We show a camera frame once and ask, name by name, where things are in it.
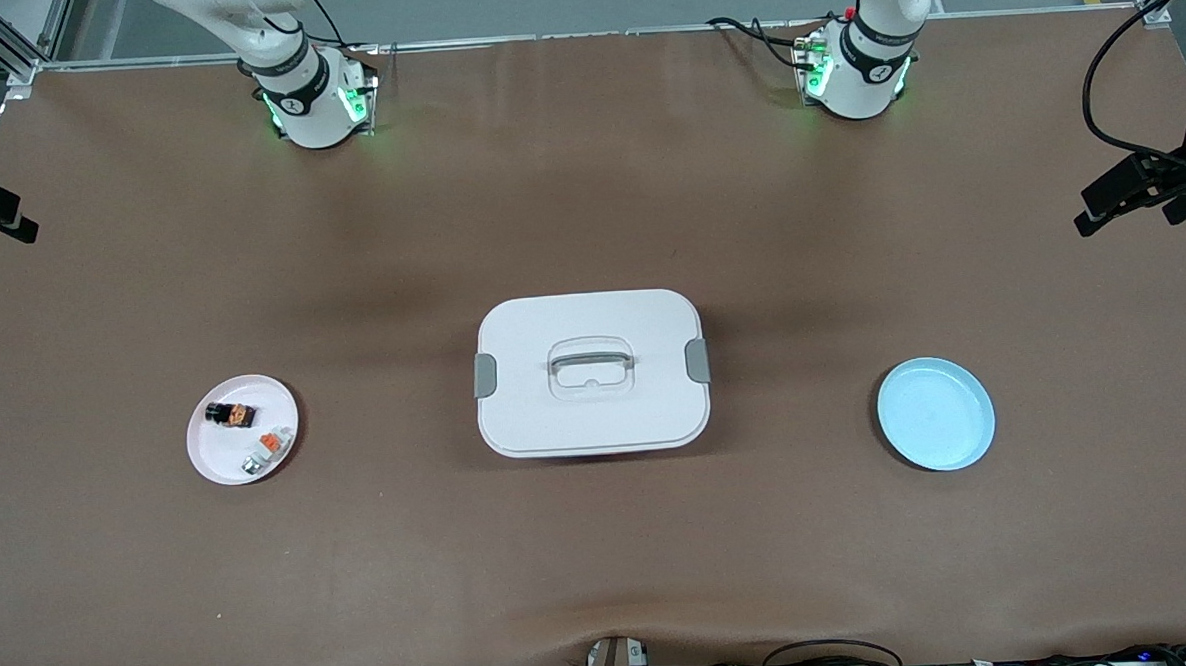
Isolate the silver orange switch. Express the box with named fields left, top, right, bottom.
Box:
left=239, top=426, right=294, bottom=476

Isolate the black orange push-button switch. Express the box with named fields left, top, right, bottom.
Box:
left=204, top=398, right=258, bottom=431

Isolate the brown table mat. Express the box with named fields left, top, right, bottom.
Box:
left=0, top=5, right=1186, bottom=666

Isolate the pink round plate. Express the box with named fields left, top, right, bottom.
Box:
left=184, top=372, right=303, bottom=489

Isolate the light blue round plate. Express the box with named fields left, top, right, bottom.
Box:
left=874, top=354, right=998, bottom=476

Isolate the white lidded storage box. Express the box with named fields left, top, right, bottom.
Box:
left=469, top=286, right=716, bottom=462

